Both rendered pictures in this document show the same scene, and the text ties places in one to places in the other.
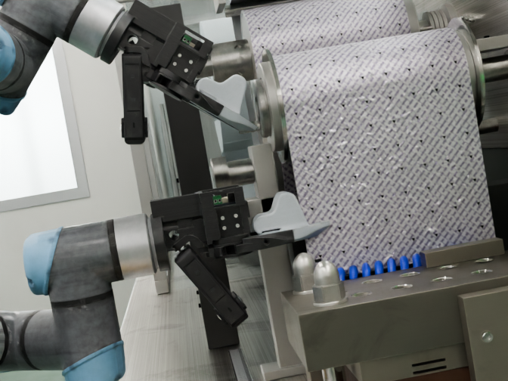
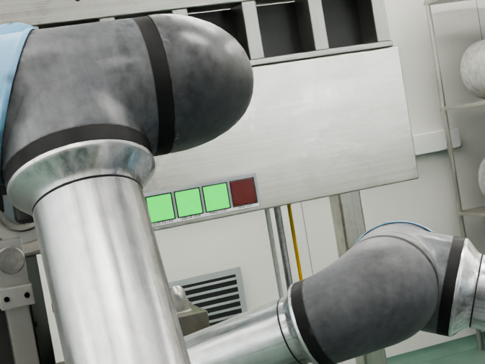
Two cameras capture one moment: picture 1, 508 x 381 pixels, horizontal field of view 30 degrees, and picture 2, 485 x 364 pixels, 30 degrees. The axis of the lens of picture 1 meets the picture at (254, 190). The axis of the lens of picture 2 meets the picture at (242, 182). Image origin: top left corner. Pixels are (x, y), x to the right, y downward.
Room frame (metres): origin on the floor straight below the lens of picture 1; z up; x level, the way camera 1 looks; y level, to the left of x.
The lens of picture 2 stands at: (1.24, 1.42, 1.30)
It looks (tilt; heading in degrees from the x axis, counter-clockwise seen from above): 3 degrees down; 255
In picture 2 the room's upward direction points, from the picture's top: 10 degrees counter-clockwise
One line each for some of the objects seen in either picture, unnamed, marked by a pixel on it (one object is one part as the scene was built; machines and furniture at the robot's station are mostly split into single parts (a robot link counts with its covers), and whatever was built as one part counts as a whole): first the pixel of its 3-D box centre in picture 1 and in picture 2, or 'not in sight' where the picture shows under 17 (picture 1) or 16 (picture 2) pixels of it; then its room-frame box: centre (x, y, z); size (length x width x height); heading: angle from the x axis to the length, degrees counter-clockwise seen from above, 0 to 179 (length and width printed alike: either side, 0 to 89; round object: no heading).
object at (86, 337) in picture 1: (79, 339); not in sight; (1.14, 0.24, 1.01); 0.11 x 0.08 x 0.11; 57
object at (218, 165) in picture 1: (220, 171); (10, 260); (1.24, 0.04, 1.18); 0.04 x 0.02 x 0.04; 4
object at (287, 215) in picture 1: (291, 216); not in sight; (1.14, -0.04, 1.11); 0.09 x 0.03 x 0.06; 93
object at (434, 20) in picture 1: (429, 29); not in sight; (1.49, -0.31, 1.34); 0.07 x 0.07 x 0.07; 4
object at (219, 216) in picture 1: (202, 227); not in sight; (1.15, 0.07, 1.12); 0.12 x 0.08 x 0.09; 94
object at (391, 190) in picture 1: (394, 198); not in sight; (1.16, -0.17, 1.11); 0.23 x 0.01 x 0.18; 94
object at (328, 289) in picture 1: (326, 281); (178, 298); (0.99, -0.06, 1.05); 0.04 x 0.04 x 0.04
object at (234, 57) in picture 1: (230, 62); not in sight; (1.46, 0.00, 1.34); 0.06 x 0.06 x 0.06; 4
